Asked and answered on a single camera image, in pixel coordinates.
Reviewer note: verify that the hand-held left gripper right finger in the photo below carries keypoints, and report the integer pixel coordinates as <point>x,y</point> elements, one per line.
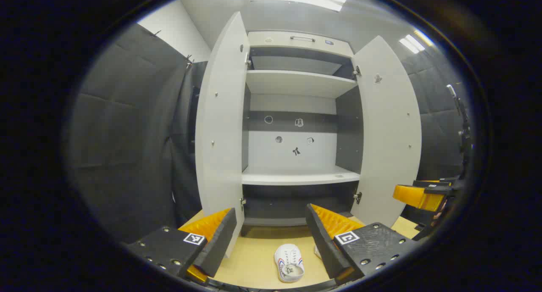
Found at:
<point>324,245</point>

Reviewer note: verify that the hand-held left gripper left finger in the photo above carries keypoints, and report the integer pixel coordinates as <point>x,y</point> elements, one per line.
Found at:
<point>220,245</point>

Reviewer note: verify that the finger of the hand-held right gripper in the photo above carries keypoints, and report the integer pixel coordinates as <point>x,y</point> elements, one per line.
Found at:
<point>436,183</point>
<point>438,190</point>

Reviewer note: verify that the white cabinet door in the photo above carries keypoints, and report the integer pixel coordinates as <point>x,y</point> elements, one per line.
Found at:
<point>220,135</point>
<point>387,135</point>

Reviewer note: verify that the metal door hinge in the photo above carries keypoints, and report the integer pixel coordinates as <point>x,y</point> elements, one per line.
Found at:
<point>242,204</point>
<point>357,70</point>
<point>358,198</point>
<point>248,59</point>

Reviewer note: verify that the dark stand with white tip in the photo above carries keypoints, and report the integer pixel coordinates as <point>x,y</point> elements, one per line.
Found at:
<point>462,122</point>

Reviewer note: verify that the small ceiling light panel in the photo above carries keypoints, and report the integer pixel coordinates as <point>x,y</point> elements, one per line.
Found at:
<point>413,43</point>

